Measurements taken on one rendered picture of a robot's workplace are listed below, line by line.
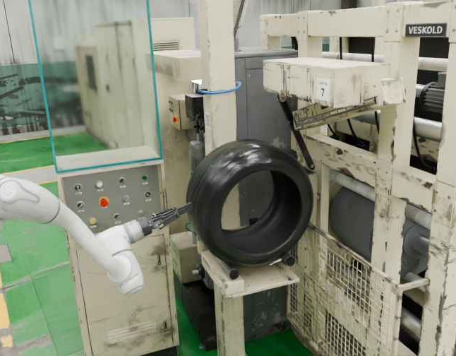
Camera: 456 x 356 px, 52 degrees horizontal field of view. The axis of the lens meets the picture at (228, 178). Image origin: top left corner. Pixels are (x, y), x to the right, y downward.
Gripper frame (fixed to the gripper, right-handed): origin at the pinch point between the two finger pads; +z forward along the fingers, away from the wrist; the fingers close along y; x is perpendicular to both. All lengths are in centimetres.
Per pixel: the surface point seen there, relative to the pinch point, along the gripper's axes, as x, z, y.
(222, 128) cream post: -18.5, 34.2, 25.9
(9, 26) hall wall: -118, -79, 885
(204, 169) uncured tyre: -11.8, 14.2, 2.8
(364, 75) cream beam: -36, 74, -36
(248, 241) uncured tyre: 36.3, 25.4, 12.8
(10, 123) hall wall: 59, -158, 874
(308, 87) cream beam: -35, 60, -18
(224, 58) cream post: -49, 45, 26
